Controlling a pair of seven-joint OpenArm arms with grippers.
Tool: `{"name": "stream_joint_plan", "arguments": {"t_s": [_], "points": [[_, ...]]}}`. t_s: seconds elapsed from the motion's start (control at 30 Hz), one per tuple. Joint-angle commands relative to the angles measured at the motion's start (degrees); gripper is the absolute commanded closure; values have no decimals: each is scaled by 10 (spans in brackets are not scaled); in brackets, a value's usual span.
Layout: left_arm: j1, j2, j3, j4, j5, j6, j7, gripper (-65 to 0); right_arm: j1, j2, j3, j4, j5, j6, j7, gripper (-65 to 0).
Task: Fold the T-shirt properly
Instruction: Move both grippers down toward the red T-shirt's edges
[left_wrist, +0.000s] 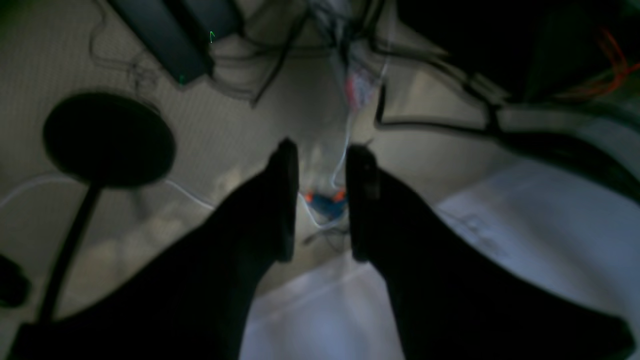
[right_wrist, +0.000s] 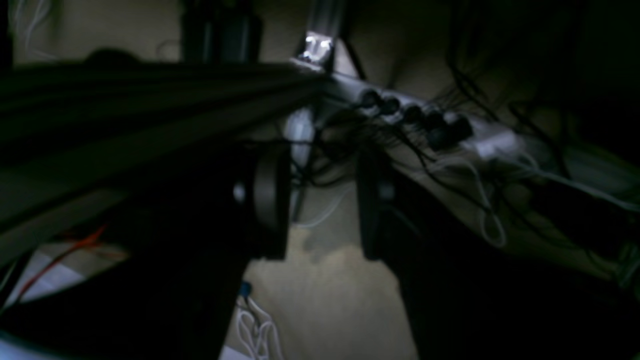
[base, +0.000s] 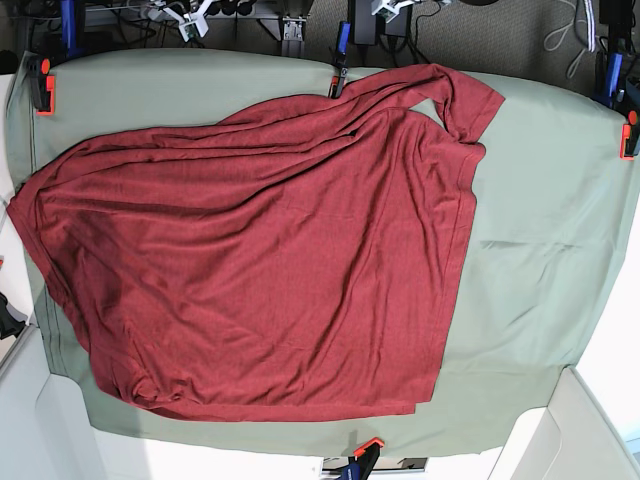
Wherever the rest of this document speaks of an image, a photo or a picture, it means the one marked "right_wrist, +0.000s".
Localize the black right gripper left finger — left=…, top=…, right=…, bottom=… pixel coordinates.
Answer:
left=1, top=143, right=291, bottom=360

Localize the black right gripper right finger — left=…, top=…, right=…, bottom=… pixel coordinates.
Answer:
left=356, top=150, right=639, bottom=360

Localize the aluminium frame post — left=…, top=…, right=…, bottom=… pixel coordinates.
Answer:
left=294, top=0, right=348, bottom=69

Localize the white power strip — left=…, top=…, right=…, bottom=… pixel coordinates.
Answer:
left=324, top=71, right=526, bottom=160

